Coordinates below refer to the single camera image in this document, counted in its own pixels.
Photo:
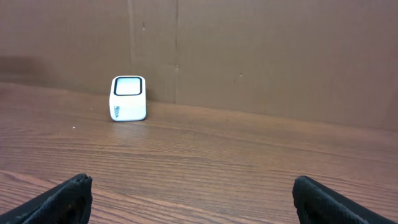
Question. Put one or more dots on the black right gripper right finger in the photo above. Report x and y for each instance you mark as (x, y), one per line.
(318, 204)

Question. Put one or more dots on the white barcode scanner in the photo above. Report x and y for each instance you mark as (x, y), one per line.
(127, 99)

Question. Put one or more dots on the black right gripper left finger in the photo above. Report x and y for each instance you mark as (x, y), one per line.
(69, 202)

